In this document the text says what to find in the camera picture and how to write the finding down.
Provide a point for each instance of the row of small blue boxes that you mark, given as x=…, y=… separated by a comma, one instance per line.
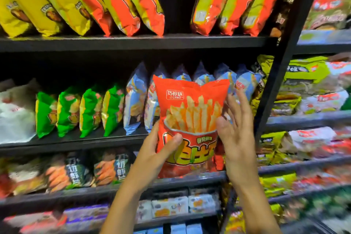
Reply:
x=178, y=229

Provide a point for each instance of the black metal shelf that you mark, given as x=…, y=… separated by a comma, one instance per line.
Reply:
x=137, y=43

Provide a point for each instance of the row of plain white bags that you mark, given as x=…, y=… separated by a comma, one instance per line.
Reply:
x=16, y=113

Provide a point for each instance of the dark shrimp chip bags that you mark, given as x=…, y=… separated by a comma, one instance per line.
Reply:
x=112, y=166
x=68, y=172

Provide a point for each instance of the orange yellow snack bag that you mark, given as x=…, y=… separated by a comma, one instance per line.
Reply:
x=4, y=186

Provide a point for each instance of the person's right hand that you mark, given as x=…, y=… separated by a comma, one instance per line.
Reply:
x=241, y=149

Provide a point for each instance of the row of orange chip bags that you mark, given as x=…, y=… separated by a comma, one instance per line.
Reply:
x=218, y=160

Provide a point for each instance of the tan snack bag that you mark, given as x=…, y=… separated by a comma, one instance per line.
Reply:
x=27, y=175

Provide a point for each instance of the person's left hand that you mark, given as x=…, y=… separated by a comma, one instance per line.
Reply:
x=151, y=160

